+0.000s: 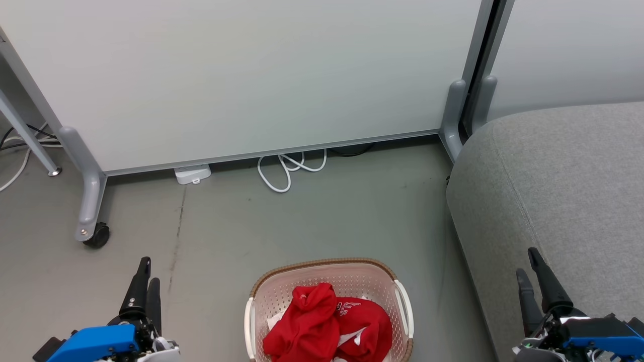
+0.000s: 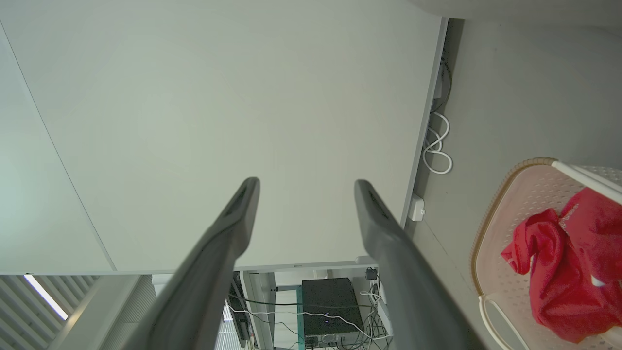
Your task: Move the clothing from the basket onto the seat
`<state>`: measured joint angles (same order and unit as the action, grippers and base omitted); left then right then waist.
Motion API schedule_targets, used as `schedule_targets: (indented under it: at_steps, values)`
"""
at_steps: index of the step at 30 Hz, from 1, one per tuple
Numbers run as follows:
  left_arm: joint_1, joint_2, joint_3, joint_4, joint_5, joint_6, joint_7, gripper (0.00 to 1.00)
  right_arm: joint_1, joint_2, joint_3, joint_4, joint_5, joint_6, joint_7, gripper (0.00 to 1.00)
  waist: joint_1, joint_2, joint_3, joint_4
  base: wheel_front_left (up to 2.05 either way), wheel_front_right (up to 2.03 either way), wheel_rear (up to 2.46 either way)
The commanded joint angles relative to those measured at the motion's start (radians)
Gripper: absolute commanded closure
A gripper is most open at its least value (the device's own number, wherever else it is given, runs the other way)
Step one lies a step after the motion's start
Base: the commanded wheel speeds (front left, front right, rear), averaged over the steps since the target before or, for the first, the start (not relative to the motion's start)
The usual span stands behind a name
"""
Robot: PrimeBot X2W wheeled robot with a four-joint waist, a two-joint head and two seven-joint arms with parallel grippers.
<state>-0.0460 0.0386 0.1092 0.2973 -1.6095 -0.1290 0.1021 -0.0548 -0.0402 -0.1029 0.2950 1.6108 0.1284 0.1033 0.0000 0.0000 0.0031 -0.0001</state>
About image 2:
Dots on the red garment with white stripes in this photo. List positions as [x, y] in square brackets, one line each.
[554, 287]

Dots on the white power adapter box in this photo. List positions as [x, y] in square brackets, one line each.
[417, 209]

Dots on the long ceiling light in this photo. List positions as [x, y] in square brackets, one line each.
[46, 296]

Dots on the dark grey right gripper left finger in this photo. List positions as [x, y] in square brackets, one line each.
[204, 282]

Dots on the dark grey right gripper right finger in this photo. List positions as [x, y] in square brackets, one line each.
[408, 291]

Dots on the cream perforated plastic laundry basket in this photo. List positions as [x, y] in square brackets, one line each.
[515, 204]

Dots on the black computer box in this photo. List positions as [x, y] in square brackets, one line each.
[330, 301]

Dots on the white partition panel grey frame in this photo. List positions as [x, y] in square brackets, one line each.
[218, 97]

